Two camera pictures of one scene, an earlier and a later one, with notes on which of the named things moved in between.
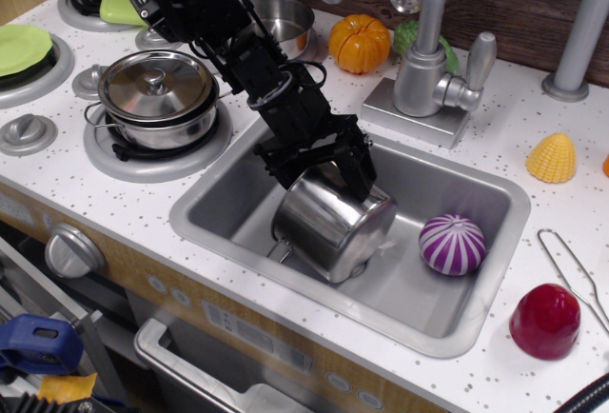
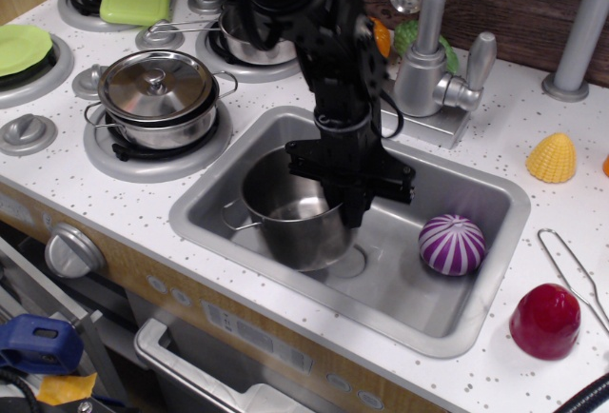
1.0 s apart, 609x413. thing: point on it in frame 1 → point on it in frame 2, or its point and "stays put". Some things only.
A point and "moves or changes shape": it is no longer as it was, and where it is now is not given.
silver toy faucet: x=424 y=101 stays put
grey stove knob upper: x=150 y=41 stays put
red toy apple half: x=545 y=322 stays put
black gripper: x=302 y=123 → x=350 y=153
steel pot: x=325 y=226 moves or changes shape
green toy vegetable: x=405 y=37 stays put
